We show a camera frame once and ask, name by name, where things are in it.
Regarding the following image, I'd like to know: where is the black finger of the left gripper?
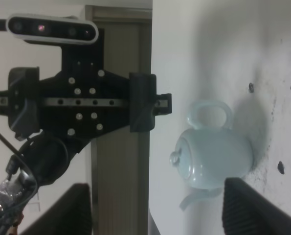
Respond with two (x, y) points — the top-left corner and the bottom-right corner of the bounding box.
(129, 72), (157, 132)
(8, 67), (40, 133)

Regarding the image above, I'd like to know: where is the grey wrist depth camera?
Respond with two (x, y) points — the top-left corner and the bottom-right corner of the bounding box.
(5, 13), (99, 45)

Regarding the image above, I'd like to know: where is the black camera cable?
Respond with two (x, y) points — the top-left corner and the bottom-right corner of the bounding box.
(0, 19), (38, 235)

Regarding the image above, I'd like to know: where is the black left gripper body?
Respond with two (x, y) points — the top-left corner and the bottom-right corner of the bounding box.
(0, 29), (172, 141)

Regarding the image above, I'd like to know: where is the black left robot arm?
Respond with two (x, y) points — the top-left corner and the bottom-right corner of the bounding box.
(0, 33), (172, 235)

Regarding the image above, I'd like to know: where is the light blue porcelain teapot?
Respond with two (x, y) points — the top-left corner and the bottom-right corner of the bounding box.
(170, 100), (254, 211)

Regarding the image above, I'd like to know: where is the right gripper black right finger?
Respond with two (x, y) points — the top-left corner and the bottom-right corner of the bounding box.
(223, 178), (291, 235)

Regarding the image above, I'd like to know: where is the beige door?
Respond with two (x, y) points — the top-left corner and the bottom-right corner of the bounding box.
(85, 5), (152, 235)

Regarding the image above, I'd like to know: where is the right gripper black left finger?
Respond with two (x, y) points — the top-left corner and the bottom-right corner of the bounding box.
(22, 183), (93, 235)

